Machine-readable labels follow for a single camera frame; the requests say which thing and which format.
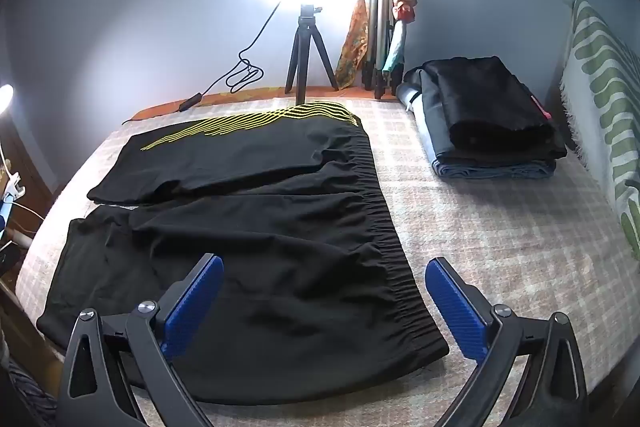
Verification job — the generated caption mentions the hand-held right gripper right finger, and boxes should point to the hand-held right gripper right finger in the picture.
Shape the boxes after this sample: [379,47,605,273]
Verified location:
[425,257,588,427]

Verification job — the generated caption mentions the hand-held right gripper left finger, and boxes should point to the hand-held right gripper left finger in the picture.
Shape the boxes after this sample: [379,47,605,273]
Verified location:
[56,253,226,427]

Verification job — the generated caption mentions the black pants with yellow stripes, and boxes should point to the black pants with yellow stripes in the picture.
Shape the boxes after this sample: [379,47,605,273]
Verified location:
[36,99,451,407]

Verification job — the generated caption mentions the checked beige blanket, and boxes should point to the checked beige blanket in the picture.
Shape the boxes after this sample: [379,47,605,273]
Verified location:
[15,97,640,427]

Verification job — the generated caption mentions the blue folded jeans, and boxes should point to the blue folded jeans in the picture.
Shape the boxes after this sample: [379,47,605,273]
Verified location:
[431,157,557,180]

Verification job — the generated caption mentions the grey folded cloth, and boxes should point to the grey folded cloth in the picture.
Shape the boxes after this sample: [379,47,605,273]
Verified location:
[397,67,451,162]

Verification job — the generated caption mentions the dark ribbed cloth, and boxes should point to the dark ribbed cloth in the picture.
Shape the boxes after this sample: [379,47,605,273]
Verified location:
[0,354,56,427]

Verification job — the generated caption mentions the black folded cloth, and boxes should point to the black folded cloth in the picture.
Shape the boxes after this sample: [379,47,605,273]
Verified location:
[422,56,568,158]

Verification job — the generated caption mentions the teal cloth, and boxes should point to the teal cloth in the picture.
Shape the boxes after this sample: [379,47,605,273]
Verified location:
[381,19,411,75]

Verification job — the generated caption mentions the white cloth with green pattern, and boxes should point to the white cloth with green pattern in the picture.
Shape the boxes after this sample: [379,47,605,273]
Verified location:
[559,0,640,263]

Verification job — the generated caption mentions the orange patterned cloth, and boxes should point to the orange patterned cloth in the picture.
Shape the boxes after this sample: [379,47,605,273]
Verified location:
[334,0,371,90]

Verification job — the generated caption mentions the white clip lamp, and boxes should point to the white clip lamp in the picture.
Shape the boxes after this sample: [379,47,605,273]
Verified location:
[0,84,26,208]

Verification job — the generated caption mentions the black tripod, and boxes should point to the black tripod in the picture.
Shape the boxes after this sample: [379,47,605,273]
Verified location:
[285,3,338,106]

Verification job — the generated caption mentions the folded metal stand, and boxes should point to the folded metal stand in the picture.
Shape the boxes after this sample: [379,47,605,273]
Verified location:
[361,0,401,100]

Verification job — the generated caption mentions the white cable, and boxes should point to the white cable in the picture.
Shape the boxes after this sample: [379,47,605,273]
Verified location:
[7,199,46,253]

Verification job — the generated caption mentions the black ring light cable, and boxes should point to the black ring light cable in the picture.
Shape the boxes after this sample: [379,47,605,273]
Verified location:
[122,2,283,125]

